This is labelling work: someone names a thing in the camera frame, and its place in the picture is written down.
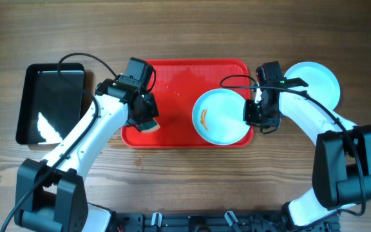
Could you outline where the black water basin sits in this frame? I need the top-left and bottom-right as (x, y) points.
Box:
(15, 63), (86, 145)

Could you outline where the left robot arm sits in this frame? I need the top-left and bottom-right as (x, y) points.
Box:
(8, 77), (158, 231)

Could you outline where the red plastic tray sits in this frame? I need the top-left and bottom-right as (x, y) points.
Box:
(121, 59), (250, 149)

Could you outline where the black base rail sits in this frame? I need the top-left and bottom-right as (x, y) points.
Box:
(85, 209), (341, 232)

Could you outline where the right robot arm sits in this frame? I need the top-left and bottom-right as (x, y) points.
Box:
(244, 75), (371, 231)

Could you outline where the light blue plate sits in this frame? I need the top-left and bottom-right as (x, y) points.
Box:
(285, 61), (341, 110)
(191, 88), (250, 146)

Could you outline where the orange green sponge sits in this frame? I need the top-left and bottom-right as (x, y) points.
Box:
(138, 119), (160, 133)

